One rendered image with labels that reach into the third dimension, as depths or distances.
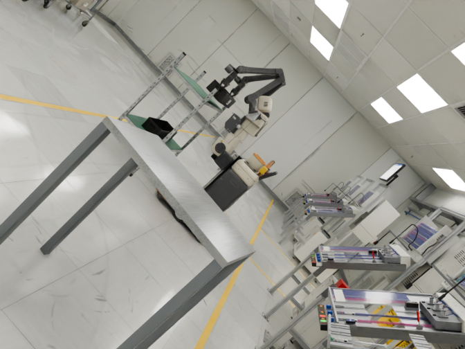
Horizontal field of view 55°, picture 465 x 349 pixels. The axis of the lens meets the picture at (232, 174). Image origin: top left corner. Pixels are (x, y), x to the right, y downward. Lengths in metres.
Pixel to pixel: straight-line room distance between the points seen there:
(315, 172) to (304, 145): 0.74
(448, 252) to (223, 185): 2.03
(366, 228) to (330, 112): 4.67
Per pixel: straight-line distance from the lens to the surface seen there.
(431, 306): 3.04
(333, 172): 11.36
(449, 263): 4.26
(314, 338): 4.29
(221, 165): 4.07
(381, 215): 7.39
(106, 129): 1.71
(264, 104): 4.14
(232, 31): 11.84
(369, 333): 2.72
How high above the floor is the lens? 1.21
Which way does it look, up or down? 8 degrees down
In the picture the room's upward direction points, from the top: 47 degrees clockwise
